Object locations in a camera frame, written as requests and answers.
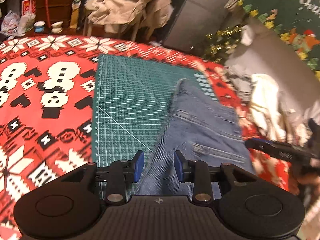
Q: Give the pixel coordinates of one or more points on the red broom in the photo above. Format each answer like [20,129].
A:
[47,2]

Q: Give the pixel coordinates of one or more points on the person's right hand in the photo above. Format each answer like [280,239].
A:
[297,180]

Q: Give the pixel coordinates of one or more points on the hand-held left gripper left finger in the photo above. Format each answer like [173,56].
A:
[140,166]

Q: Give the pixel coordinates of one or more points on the wooden drawer cabinet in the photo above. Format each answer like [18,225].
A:
[57,7]

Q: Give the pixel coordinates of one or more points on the white cloth on wall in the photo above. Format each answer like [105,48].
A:
[247,36]

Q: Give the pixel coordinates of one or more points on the small Christmas tree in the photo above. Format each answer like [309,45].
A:
[222,42]

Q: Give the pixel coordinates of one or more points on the blue denim jeans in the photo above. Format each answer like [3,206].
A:
[200,125]

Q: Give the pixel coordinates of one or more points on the pale chair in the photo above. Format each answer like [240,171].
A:
[134,32]

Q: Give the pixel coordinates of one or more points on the green Christmas wall banner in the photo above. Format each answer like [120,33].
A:
[287,10]

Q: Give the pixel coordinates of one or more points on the white plastic bag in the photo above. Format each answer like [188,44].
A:
[12,22]

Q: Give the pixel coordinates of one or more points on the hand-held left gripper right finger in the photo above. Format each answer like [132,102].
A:
[178,166]

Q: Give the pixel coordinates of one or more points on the grey refrigerator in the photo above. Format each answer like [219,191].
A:
[207,17]

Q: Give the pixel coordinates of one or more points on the beige jacket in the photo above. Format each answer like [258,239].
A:
[130,2]

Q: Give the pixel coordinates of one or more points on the white knit sweater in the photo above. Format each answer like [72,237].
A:
[265,100]

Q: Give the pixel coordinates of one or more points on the person's pale fuzzy clothing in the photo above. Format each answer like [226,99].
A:
[312,220]

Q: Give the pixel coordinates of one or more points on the green cutting mat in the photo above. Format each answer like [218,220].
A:
[130,92]

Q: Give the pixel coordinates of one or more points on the brown paper bag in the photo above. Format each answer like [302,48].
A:
[75,17]

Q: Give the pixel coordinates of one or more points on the red patterned blanket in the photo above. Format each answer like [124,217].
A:
[37,105]

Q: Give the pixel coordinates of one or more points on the grey cloth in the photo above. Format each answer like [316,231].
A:
[240,80]

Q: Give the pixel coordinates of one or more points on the red white box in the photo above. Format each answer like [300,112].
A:
[28,6]

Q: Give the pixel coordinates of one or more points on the blue white bowl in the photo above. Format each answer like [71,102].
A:
[39,27]

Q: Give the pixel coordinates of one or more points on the white ceramic pot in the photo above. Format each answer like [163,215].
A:
[57,27]

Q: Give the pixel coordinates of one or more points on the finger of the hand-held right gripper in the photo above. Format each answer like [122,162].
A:
[275,150]

